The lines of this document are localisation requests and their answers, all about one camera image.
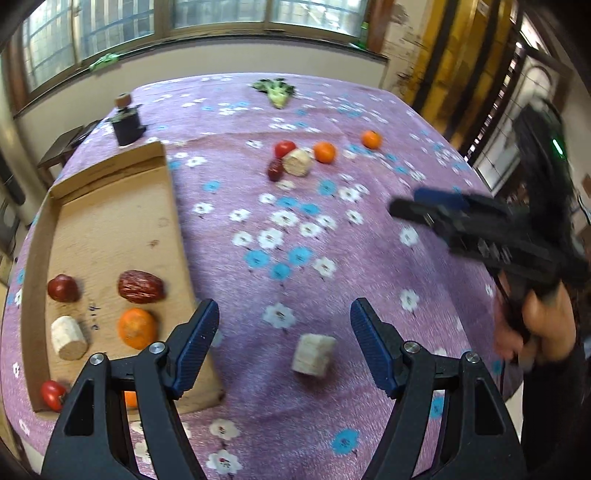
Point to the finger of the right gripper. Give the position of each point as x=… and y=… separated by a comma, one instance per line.
x=428, y=206

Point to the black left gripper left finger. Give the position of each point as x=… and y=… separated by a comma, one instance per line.
x=91, y=438

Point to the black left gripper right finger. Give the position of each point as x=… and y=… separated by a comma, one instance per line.
x=477, y=438

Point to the orange tangerine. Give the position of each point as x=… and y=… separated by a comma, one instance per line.
x=137, y=328
x=324, y=152
x=371, y=140
x=130, y=399

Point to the white sugarcane chunk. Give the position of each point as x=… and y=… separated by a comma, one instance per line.
x=313, y=355
x=297, y=163
x=67, y=339

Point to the red cherry tomato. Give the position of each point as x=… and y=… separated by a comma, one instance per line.
x=284, y=147

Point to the dark red jujube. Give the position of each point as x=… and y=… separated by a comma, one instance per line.
x=274, y=170

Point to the person's right hand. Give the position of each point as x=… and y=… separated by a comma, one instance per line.
x=550, y=321

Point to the red tomato with stem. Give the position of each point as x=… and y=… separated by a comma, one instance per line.
x=53, y=394

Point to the orange tangerine in tray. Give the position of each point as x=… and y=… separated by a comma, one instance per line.
x=137, y=328

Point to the smooth red jujube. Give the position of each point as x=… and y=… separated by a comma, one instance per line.
x=63, y=288

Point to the purple floral tablecloth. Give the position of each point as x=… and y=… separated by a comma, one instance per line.
x=284, y=259

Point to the wrinkled red date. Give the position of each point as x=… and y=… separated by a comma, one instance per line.
x=140, y=287

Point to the cardboard tray box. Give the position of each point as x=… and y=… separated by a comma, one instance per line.
x=117, y=215

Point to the green bottle on windowsill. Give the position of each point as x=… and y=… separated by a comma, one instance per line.
x=362, y=41

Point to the green leafy vegetable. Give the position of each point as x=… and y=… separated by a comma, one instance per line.
x=277, y=90

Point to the dark wooden stool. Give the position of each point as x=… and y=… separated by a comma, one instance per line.
x=62, y=149

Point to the black motor with pulley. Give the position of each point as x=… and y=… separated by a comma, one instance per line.
x=126, y=122

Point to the green cloth on windowsill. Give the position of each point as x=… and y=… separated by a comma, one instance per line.
x=103, y=62

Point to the window with metal grille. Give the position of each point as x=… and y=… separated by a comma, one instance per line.
x=60, y=39

